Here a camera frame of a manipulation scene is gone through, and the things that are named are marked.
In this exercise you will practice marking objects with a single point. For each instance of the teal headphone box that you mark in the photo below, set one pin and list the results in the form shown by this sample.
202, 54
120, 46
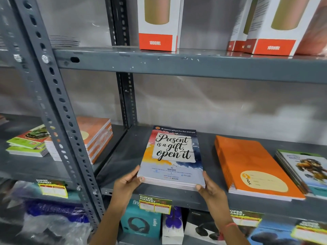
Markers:
140, 220

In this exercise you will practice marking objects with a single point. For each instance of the stack of cartoon cover notebooks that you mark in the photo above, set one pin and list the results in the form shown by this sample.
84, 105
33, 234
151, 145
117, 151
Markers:
306, 170

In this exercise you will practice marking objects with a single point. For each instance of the blue headphone box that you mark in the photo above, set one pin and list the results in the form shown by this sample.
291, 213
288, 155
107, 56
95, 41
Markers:
270, 234

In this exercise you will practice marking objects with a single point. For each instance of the yellow green price label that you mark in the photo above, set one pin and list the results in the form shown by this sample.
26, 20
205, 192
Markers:
309, 231
155, 204
245, 218
52, 188

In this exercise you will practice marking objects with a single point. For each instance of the stack of orange white notebooks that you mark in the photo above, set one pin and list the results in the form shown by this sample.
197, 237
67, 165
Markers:
94, 136

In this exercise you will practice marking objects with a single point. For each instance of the person's right thumb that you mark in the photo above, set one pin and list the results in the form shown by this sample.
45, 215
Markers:
201, 188

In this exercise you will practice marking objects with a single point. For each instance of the stack of lettered cover notebooks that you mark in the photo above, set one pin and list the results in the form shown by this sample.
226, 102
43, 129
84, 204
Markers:
173, 155

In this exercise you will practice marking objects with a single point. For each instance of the person's right forearm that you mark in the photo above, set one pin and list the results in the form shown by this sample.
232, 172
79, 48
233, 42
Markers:
232, 234

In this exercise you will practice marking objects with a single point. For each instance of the person's left hand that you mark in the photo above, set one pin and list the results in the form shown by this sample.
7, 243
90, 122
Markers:
122, 190

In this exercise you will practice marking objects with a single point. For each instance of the grey metal shelving rack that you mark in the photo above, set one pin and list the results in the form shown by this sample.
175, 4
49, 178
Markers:
178, 62

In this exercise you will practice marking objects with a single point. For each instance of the person's left thumb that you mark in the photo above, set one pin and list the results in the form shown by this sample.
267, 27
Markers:
138, 179

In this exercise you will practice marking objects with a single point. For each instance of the white red bottle box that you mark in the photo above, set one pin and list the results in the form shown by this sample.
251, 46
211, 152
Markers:
233, 35
246, 22
276, 30
158, 25

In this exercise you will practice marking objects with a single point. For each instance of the black white headphone box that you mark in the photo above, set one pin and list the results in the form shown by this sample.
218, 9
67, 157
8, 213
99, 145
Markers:
201, 228

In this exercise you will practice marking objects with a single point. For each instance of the person's right hand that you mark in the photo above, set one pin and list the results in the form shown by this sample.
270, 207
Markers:
217, 199

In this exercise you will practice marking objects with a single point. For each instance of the person's left forearm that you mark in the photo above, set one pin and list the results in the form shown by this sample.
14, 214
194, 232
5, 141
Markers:
108, 227

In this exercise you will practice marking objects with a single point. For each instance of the red thread wristband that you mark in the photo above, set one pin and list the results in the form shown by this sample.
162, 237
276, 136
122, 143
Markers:
228, 225

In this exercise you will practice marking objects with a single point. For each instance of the stack of green car notebooks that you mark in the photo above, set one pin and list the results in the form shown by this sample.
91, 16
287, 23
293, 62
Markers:
26, 142

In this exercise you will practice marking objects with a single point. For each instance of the clear plastic bag with blue pack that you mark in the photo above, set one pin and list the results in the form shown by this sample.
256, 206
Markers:
55, 219

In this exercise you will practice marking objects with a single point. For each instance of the white purple earphone box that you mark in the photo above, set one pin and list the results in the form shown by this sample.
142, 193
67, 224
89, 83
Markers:
173, 225

